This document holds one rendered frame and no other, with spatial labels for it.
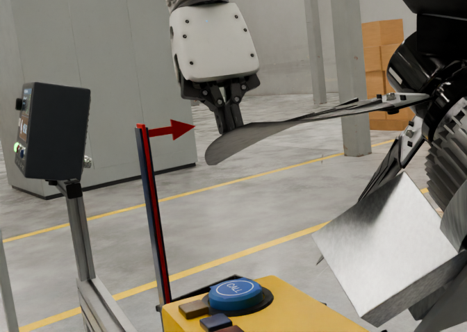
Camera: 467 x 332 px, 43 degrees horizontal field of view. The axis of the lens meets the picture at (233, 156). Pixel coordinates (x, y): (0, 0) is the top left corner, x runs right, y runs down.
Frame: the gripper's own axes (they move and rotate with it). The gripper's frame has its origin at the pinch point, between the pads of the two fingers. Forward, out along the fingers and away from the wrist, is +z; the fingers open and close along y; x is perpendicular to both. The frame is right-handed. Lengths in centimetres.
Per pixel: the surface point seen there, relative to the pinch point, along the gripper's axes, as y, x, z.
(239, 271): 102, 274, 38
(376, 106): 16.2, -8.2, 2.7
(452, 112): 24.9, -11.1, 5.6
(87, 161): -9, 56, -8
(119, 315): -13.1, 33.0, 22.3
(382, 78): 533, 635, -149
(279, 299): -11.6, -27.5, 18.9
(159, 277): -13.5, -0.8, 16.4
